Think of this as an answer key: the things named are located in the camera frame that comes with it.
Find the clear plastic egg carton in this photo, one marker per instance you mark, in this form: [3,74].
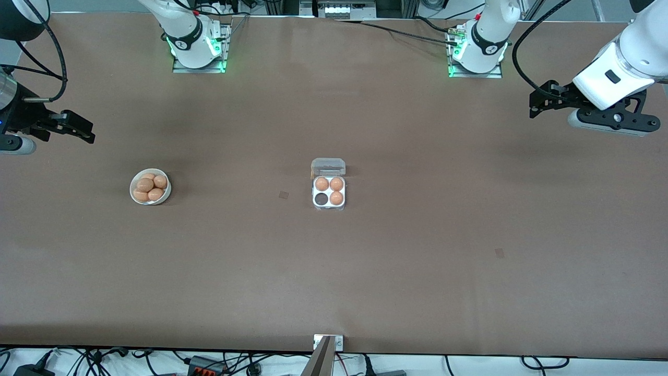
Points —
[329,167]

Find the black plug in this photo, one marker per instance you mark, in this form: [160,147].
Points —
[368,366]

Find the black power adapter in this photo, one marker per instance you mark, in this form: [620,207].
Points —
[31,371]

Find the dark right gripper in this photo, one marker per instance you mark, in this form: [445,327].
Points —
[22,115]

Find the grey camera pole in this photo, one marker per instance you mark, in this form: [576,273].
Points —
[319,363]

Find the black orange connector box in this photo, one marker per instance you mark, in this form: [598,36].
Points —
[206,364]

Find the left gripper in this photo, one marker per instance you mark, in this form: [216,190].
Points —
[562,97]

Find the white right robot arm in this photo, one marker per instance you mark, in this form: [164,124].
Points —
[185,31]

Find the white ceramic bowl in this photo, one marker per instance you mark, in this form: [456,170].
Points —
[168,193]

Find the metal table clamp bracket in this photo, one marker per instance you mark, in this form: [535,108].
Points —
[339,342]

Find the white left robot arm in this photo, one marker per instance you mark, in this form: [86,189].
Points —
[634,47]

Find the white terminal block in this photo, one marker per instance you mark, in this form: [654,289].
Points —
[342,9]

